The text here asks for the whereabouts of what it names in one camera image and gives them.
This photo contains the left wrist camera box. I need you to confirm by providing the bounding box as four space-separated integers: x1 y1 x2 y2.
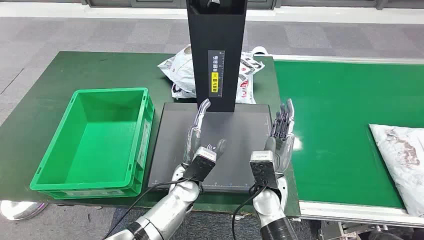
183 146 218 183

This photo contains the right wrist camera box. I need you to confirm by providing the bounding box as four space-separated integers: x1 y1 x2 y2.
249 150 279 191

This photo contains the white bag with red print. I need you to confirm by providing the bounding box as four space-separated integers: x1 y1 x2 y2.
171 77 258 105

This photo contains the white tape roll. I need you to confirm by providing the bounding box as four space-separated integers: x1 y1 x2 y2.
251 46 270 57

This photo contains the green plastic crate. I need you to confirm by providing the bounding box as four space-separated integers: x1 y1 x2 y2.
29 87 156 200

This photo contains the grey window frame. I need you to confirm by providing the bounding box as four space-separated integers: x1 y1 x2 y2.
82 0 424 11

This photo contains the aluminium conveyor frame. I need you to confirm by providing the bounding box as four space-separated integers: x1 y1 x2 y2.
269 54 424 240

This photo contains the label strip with yellow patch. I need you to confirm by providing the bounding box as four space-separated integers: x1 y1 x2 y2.
207 50 225 99

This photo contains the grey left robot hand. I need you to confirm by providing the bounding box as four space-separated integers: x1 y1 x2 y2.
181 98 228 167

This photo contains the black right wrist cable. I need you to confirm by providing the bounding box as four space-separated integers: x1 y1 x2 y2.
231 183 268 240

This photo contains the chrome round stand base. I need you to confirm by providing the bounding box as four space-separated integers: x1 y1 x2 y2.
0 200 47 222

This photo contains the grey parcel bag red print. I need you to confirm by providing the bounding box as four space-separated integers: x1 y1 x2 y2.
369 124 424 218

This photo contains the green conveyor belt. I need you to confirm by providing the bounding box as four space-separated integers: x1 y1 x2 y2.
273 59 424 210

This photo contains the white bag with black print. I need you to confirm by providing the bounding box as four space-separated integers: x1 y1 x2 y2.
157 44 266 95

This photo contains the black inbound scanning machine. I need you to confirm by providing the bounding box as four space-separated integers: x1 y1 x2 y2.
148 0 274 194

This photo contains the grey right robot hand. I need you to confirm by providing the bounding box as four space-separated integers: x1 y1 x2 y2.
263 98 296 176

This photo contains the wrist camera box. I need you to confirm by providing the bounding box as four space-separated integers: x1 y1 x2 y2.
249 150 279 191
183 146 218 183

